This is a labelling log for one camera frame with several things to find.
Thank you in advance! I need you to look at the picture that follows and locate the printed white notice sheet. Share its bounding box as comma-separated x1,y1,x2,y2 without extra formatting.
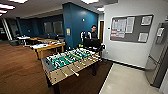
111,17,127,33

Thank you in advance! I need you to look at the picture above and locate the white paper notice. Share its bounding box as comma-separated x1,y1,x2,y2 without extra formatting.
156,26,165,37

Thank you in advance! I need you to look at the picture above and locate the dark ottoman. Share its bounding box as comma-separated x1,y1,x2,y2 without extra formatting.
8,38,20,47

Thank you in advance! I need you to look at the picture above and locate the light wood gaming table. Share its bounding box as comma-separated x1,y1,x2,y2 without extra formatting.
30,41,67,61

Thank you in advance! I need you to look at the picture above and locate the small white table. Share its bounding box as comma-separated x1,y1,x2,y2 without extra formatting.
16,35,31,46

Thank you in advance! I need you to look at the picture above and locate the dark framed window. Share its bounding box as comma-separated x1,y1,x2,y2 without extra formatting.
42,21,54,35
53,20,65,35

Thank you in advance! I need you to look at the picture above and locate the brown wooden door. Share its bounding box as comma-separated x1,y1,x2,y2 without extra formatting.
98,20,105,45

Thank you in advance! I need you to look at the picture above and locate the ceiling light panel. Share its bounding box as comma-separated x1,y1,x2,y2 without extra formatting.
9,0,30,4
96,6,105,12
81,0,100,5
0,9,8,15
0,3,16,11

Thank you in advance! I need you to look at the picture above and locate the green foosball table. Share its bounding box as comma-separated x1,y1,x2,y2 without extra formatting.
40,47,101,94

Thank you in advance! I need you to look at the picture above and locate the yellow wall sign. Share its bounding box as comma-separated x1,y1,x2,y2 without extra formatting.
65,27,72,36

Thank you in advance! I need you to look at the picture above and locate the long wooden table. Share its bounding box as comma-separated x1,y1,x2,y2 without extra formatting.
24,36,46,46

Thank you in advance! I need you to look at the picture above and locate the red and white notice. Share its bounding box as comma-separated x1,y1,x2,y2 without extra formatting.
110,31,126,40

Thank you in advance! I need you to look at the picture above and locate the stainless steel refrigerator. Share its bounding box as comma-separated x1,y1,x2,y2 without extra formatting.
144,19,168,89

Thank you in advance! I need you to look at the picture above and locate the tall white notice sheet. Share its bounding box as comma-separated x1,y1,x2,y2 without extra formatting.
125,16,136,34

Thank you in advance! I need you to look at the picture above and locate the grey bulletin board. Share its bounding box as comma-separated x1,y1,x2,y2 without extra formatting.
109,13,155,44

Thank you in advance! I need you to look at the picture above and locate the person in dark shirt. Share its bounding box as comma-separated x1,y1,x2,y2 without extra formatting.
86,24,100,41

